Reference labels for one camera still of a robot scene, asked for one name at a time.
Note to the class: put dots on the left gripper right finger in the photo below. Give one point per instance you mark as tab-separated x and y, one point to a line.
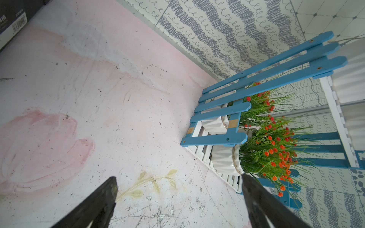
265	211

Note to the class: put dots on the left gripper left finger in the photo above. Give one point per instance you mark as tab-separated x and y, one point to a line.
96	210

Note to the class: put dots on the orange flower potted plant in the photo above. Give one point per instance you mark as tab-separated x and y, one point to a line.
269	153

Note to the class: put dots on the red flower plant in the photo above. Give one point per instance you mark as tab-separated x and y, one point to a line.
263	106

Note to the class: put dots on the blue white slatted rack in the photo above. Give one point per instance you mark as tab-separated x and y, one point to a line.
324	140

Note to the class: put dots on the black plastic toolbox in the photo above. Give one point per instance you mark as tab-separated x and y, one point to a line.
15	14

